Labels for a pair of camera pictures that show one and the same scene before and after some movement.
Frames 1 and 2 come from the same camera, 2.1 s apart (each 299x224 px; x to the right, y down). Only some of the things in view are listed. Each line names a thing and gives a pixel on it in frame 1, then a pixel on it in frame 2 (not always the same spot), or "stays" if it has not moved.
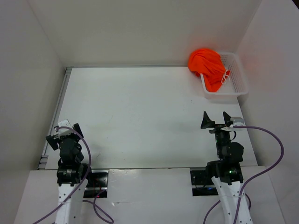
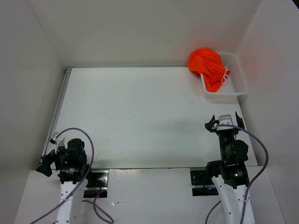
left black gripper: x=53 y=142 to x=45 y=167
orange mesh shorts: x=209 y=63 stays
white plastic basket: x=235 y=85 stays
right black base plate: x=200 y=186 stays
